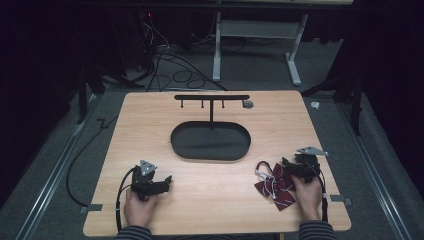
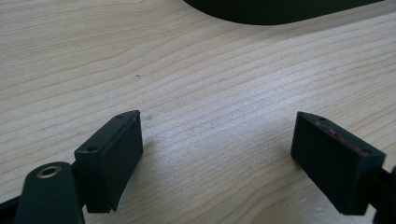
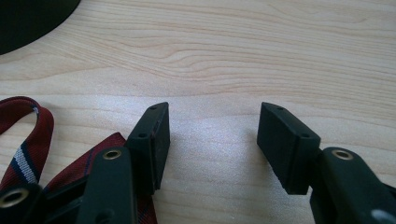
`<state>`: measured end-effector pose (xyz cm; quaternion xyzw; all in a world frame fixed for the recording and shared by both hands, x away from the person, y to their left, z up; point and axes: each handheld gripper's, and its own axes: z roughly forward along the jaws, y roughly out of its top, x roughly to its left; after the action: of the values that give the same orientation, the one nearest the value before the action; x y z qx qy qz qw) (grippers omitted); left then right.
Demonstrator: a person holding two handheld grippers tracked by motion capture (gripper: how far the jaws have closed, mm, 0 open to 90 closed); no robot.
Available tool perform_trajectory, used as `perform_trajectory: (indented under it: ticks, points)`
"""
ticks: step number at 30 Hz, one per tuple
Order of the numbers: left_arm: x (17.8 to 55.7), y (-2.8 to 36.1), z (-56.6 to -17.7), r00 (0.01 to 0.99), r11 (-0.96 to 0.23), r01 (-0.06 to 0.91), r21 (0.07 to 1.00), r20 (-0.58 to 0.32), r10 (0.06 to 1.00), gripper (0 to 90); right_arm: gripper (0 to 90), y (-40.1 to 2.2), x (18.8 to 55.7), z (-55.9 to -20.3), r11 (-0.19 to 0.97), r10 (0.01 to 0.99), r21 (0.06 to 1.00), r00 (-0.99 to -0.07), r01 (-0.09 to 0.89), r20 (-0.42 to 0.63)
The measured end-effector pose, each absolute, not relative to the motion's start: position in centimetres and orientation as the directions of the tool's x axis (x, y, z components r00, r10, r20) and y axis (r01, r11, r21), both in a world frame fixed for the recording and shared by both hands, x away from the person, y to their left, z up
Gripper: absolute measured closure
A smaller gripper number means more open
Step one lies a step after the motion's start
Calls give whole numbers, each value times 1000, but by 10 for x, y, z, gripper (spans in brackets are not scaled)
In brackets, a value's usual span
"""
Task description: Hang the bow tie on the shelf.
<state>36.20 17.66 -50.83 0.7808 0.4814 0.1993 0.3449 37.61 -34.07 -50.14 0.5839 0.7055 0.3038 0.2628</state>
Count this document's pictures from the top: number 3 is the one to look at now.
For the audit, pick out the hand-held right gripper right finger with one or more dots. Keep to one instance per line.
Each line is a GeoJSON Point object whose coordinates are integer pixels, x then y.
{"type": "Point", "coordinates": [286, 149]}

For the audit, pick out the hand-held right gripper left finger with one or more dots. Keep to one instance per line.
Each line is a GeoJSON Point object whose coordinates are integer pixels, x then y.
{"type": "Point", "coordinates": [148, 146]}

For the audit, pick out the dark red striped necktie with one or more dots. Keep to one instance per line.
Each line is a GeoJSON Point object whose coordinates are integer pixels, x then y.
{"type": "Point", "coordinates": [37, 146]}

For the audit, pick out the dark round object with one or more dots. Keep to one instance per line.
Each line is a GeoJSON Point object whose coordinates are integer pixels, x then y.
{"type": "Point", "coordinates": [28, 18]}

